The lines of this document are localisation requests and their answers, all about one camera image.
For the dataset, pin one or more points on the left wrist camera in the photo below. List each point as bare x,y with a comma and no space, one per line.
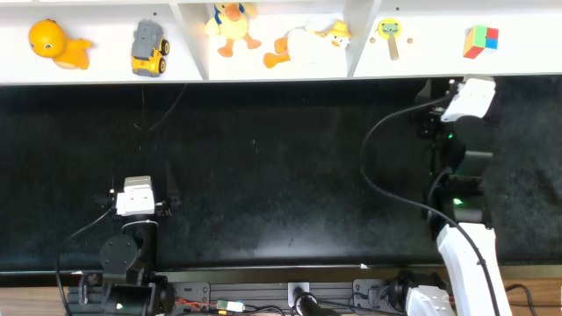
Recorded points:
135,197

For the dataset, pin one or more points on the yellow rattle drum toy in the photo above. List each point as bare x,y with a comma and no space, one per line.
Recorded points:
390,30

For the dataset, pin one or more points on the white plush duck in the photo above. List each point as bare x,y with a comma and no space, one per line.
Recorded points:
309,46

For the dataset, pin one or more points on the mounting rail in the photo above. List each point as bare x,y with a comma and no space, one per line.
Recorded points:
263,298

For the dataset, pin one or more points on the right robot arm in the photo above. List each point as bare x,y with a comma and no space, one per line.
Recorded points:
470,263

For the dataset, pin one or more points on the many-coloured puzzle cube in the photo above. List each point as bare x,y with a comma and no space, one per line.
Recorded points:
478,41

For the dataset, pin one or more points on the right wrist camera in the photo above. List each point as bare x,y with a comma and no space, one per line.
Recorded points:
470,98

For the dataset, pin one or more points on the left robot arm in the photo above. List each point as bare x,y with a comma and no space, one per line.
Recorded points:
116,254

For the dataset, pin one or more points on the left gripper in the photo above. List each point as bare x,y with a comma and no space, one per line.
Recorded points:
162,209

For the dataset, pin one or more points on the grey and yellow toy truck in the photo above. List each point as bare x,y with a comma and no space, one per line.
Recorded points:
147,44

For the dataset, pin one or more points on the yellow plush duck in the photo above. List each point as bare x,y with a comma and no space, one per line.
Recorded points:
232,28

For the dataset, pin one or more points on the white shelf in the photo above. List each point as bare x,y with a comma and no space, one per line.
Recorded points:
110,48

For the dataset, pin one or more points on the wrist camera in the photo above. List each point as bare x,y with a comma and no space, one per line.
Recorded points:
135,197
470,98

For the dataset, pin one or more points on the yellow rubber duck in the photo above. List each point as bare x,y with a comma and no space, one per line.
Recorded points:
48,39

